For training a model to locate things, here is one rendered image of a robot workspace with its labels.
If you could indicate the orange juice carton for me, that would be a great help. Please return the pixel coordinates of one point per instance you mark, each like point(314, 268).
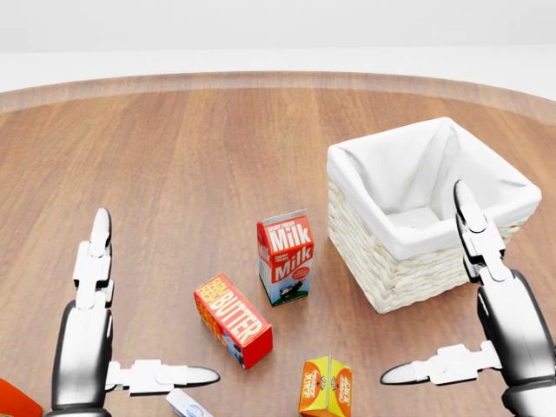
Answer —
point(325, 388)

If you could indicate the red orange rounded object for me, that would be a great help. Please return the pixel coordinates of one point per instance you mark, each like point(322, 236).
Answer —
point(17, 401)

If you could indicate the red orange butter box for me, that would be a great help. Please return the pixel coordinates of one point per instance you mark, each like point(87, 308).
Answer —
point(234, 321)

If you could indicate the white blue printed box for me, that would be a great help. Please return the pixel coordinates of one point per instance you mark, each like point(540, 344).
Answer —
point(187, 406)

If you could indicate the red white milk carton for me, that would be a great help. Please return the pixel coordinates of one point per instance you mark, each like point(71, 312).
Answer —
point(286, 260)

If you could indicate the white woven lined basket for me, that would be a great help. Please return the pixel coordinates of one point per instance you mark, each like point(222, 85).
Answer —
point(417, 217)

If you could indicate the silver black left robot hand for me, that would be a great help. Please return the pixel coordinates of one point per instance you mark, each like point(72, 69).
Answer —
point(82, 339)

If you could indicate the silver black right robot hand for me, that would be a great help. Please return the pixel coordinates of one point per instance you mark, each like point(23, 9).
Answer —
point(508, 321)

